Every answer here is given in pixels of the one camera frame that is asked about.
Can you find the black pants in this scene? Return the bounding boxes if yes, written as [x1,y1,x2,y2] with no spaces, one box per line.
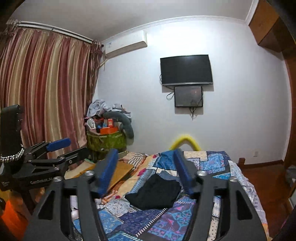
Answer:
[125,174,181,210]

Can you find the green fabric storage basket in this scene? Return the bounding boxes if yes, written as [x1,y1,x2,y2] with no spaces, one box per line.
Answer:
[87,131,127,163]

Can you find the striped pink gold curtain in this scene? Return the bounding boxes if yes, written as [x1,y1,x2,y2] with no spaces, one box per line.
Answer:
[1,28,102,158]

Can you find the black wall television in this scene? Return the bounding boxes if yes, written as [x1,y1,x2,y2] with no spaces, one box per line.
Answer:
[160,55,213,86]

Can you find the grey plush toy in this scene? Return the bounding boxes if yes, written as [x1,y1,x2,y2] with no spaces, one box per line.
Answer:
[103,111,134,139]

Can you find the white air conditioner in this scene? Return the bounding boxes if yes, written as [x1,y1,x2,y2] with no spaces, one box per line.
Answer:
[103,30,147,59]

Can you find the orange box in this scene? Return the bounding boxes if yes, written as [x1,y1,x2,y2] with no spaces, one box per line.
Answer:
[100,126,119,135]

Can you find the small dark wall screen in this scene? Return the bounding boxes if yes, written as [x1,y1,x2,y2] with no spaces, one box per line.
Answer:
[174,85,203,108]

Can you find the wooden wardrobe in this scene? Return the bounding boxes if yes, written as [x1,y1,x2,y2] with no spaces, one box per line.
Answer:
[246,1,295,168]

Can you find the wooden cutout board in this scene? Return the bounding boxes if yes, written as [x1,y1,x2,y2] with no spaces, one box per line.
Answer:
[64,159,133,191]

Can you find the patchwork patterned bedspread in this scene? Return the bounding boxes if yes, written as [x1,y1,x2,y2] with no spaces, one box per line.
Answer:
[95,151,270,240]

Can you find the blue denim jeans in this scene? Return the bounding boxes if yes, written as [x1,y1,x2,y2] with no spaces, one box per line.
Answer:
[159,171,181,183]

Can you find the yellow foam headboard rail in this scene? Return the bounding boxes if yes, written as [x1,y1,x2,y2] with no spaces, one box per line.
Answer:
[169,135,202,151]

